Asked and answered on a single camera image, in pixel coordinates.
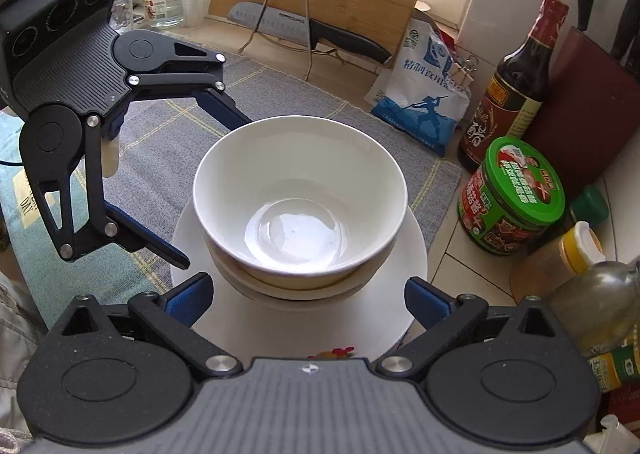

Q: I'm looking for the dark vinegar bottle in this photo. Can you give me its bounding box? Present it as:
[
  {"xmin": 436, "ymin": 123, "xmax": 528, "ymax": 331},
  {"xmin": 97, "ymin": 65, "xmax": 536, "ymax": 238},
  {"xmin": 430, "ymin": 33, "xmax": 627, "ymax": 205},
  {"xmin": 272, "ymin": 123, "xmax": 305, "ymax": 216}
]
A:
[{"xmin": 457, "ymin": 0, "xmax": 570, "ymax": 173}]

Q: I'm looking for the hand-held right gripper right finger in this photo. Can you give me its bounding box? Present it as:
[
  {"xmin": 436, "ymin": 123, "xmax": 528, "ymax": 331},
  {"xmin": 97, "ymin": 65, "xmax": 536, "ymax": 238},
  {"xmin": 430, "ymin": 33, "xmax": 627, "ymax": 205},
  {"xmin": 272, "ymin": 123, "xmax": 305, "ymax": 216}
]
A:
[{"xmin": 376, "ymin": 276, "xmax": 567, "ymax": 383}]

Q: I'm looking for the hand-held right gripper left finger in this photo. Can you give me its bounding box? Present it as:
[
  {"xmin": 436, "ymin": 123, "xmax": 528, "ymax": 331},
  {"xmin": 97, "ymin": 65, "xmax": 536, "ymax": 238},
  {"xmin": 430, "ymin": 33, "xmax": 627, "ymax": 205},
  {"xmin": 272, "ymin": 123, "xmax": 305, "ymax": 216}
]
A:
[{"xmin": 60, "ymin": 273, "xmax": 244, "ymax": 383}]

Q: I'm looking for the metal wire rack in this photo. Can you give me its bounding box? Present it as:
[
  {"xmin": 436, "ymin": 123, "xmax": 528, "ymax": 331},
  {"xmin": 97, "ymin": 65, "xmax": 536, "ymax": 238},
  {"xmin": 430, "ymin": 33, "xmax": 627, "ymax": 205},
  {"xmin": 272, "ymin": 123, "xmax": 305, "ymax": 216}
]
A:
[{"xmin": 239, "ymin": 0, "xmax": 346, "ymax": 82}]

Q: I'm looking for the white plastic box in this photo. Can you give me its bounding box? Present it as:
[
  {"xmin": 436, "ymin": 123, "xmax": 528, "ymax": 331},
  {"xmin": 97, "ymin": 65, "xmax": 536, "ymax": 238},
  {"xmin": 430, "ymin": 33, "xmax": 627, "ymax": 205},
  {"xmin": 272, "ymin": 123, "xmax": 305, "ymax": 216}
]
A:
[{"xmin": 597, "ymin": 414, "xmax": 640, "ymax": 454}]

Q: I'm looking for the black-handled kitchen knife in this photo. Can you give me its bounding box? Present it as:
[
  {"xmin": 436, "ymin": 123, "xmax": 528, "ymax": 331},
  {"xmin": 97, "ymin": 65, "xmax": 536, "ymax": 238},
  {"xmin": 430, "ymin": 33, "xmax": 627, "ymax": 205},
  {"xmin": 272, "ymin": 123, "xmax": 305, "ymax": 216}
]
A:
[{"xmin": 227, "ymin": 2, "xmax": 393, "ymax": 65}]

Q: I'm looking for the green-capped spice jar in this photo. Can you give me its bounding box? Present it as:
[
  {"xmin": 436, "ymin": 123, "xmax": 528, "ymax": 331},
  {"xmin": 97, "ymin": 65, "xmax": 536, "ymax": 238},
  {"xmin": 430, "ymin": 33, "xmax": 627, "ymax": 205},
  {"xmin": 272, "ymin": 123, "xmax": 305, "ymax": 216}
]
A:
[{"xmin": 525, "ymin": 185, "xmax": 611, "ymax": 255}]

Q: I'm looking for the red packet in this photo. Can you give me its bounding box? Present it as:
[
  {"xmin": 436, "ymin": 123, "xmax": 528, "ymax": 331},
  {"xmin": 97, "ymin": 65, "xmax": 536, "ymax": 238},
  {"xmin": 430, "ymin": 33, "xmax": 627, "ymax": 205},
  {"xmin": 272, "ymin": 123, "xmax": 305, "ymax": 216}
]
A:
[{"xmin": 600, "ymin": 384, "xmax": 640, "ymax": 435}]

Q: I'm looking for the green-lidded sauce jar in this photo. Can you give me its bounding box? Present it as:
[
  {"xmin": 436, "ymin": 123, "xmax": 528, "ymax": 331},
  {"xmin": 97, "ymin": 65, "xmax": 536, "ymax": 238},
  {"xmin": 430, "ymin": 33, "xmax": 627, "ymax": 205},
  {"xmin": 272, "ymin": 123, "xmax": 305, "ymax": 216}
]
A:
[{"xmin": 457, "ymin": 136, "xmax": 566, "ymax": 255}]

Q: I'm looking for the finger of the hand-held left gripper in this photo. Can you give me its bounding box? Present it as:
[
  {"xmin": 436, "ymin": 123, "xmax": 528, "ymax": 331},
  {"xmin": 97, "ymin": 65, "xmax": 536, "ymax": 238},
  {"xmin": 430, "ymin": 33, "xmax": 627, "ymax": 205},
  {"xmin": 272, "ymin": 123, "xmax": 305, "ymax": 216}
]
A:
[
  {"xmin": 126, "ymin": 40, "xmax": 254, "ymax": 131},
  {"xmin": 24, "ymin": 115, "xmax": 192, "ymax": 271}
]

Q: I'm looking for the black knife handle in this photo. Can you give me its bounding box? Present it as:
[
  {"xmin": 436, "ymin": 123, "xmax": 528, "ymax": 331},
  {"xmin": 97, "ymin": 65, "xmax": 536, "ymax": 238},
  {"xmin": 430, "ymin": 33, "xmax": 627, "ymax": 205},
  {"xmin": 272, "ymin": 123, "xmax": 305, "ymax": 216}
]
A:
[{"xmin": 611, "ymin": 0, "xmax": 640, "ymax": 65}]

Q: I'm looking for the clear glass mug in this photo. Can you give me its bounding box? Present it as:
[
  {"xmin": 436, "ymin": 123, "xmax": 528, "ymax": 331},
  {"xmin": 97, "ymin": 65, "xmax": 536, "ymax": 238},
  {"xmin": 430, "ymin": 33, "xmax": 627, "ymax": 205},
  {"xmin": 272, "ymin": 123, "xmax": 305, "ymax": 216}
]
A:
[{"xmin": 107, "ymin": 0, "xmax": 136, "ymax": 32}]

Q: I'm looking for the red-capped glass bottle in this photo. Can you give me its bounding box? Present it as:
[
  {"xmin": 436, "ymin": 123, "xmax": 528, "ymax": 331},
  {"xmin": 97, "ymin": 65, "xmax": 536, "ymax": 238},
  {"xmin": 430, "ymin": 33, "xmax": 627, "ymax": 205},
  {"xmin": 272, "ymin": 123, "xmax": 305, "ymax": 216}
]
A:
[{"xmin": 542, "ymin": 259, "xmax": 640, "ymax": 360}]

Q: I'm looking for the plaid dish mat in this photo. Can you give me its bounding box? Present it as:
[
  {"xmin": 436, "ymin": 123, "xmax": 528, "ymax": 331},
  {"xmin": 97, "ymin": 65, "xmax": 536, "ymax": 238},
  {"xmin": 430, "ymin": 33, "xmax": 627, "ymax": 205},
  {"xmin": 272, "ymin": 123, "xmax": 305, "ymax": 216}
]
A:
[{"xmin": 0, "ymin": 31, "xmax": 463, "ymax": 329}]

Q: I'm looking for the blue white salt bag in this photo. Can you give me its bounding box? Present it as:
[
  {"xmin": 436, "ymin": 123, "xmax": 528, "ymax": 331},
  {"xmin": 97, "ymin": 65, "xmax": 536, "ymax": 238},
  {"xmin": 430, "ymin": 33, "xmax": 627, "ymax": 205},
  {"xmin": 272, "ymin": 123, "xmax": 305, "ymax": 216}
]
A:
[{"xmin": 364, "ymin": 8, "xmax": 473, "ymax": 159}]

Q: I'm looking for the person's beige jacket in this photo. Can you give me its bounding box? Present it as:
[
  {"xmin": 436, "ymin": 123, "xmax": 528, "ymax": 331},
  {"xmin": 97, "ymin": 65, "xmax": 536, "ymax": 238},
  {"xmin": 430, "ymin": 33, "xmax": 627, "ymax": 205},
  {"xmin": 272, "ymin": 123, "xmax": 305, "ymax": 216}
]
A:
[{"xmin": 0, "ymin": 271, "xmax": 48, "ymax": 445}]

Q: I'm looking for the yellow-capped spice jar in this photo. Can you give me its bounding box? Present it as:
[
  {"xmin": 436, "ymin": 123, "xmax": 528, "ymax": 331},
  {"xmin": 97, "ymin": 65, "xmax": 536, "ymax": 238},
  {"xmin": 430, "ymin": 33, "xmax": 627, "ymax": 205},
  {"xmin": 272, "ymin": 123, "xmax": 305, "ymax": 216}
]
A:
[{"xmin": 510, "ymin": 221, "xmax": 606, "ymax": 305}]

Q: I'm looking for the white fruit-print plate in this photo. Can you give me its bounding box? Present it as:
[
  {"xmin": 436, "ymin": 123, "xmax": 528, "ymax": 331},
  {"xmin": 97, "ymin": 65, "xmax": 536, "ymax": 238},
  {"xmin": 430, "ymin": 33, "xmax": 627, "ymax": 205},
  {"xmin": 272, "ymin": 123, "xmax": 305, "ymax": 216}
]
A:
[{"xmin": 170, "ymin": 204, "xmax": 430, "ymax": 361}]

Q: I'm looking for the dark red knife block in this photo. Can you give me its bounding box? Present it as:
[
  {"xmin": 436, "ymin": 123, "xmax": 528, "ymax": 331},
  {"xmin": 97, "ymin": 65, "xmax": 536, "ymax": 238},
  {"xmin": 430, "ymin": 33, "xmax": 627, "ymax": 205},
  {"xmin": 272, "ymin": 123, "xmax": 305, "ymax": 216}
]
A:
[{"xmin": 525, "ymin": 26, "xmax": 640, "ymax": 189}]

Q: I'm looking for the plain white bowl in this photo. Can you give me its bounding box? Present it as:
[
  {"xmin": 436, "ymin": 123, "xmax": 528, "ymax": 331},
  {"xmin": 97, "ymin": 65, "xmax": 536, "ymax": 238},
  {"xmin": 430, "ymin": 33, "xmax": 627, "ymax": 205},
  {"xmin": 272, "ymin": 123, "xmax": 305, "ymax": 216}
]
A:
[{"xmin": 192, "ymin": 116, "xmax": 408, "ymax": 279}]

